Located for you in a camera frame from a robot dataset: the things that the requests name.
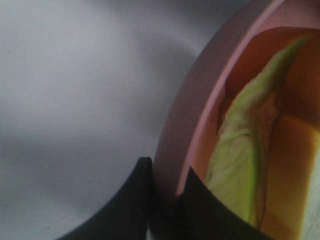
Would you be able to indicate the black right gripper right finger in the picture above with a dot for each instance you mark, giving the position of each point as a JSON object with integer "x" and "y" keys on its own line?
{"x": 201, "y": 216}

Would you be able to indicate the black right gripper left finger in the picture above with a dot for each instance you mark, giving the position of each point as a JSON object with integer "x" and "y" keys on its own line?
{"x": 126, "y": 215}

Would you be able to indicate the pink round plate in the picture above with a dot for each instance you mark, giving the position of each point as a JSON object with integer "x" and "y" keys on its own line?
{"x": 195, "y": 108}

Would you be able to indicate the sandwich with lettuce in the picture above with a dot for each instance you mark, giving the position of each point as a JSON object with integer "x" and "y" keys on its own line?
{"x": 265, "y": 166}

